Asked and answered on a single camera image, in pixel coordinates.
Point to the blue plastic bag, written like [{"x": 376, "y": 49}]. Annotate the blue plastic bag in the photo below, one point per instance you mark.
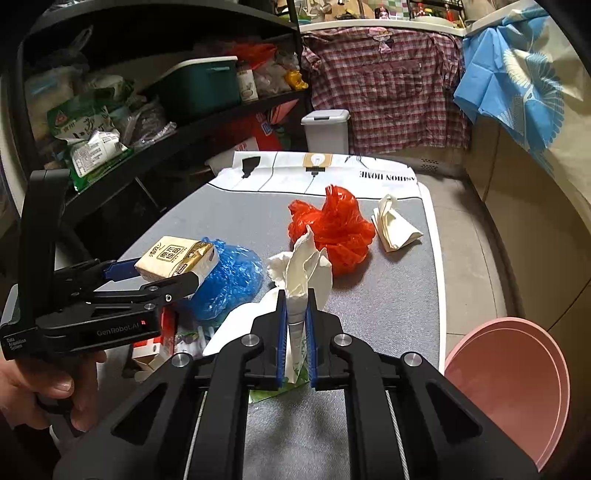
[{"x": 231, "y": 279}]

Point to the folded white tissue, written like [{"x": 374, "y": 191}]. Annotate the folded white tissue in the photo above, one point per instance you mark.
[{"x": 393, "y": 227}]

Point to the beige tissue pack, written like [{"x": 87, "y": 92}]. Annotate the beige tissue pack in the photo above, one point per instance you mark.
[{"x": 178, "y": 258}]

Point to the blue patterned cloth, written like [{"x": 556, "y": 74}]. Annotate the blue patterned cloth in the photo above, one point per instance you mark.
[{"x": 498, "y": 83}]

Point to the grey printed table cover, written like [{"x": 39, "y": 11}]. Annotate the grey printed table cover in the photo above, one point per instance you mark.
[{"x": 397, "y": 300}]

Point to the teal storage box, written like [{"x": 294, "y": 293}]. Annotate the teal storage box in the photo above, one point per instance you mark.
[{"x": 203, "y": 92}]

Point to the green detergent pouch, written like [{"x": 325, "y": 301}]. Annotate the green detergent pouch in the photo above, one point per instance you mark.
[{"x": 268, "y": 395}]

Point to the clear crinkled plastic bag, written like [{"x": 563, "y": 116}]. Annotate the clear crinkled plastic bag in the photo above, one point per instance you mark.
[{"x": 147, "y": 124}]

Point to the white paper sheet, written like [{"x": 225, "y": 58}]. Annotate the white paper sheet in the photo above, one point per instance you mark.
[{"x": 235, "y": 323}]

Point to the clear bag of white items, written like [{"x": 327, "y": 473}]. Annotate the clear bag of white items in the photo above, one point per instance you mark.
[{"x": 274, "y": 76}]

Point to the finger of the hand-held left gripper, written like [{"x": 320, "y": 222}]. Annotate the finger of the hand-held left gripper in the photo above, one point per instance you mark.
[
  {"x": 157, "y": 290},
  {"x": 120, "y": 270}
]

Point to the glass jar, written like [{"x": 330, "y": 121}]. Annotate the glass jar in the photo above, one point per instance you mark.
[{"x": 247, "y": 85}]

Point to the red bag on shelf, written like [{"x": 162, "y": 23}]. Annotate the red bag on shelf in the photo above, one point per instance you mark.
[{"x": 253, "y": 55}]

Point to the long white tissue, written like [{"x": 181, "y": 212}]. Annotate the long white tissue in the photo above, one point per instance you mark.
[{"x": 298, "y": 277}]

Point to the black shelf rack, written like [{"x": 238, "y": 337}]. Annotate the black shelf rack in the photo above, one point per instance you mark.
[{"x": 194, "y": 132}]

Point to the red plastic bag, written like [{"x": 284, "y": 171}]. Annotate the red plastic bag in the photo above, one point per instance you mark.
[{"x": 337, "y": 230}]

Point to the white lidded bin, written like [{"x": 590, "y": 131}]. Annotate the white lidded bin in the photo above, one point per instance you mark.
[{"x": 325, "y": 134}]

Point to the small red white carton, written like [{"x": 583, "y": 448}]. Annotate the small red white carton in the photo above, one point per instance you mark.
[{"x": 152, "y": 356}]

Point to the person's left hand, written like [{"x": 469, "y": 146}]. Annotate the person's left hand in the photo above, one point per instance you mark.
[{"x": 41, "y": 387}]

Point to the pink plastic basin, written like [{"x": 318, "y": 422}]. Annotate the pink plastic basin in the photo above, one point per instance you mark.
[{"x": 508, "y": 392}]

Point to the green labelled packet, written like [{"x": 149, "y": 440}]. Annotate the green labelled packet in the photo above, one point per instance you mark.
[{"x": 94, "y": 159}]

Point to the red orange box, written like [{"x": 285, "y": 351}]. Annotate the red orange box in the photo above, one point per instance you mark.
[{"x": 268, "y": 134}]

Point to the red plaid shirt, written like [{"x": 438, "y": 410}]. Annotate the red plaid shirt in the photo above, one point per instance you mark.
[{"x": 392, "y": 92}]

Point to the green white food bag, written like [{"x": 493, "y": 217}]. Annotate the green white food bag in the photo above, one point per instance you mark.
[{"x": 78, "y": 115}]

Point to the yellow toy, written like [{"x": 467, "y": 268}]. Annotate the yellow toy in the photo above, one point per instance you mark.
[{"x": 297, "y": 80}]

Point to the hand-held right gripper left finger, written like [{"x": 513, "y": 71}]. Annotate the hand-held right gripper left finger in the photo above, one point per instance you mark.
[{"x": 282, "y": 341}]

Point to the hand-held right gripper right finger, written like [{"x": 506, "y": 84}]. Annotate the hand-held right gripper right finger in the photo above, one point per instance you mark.
[{"x": 312, "y": 341}]

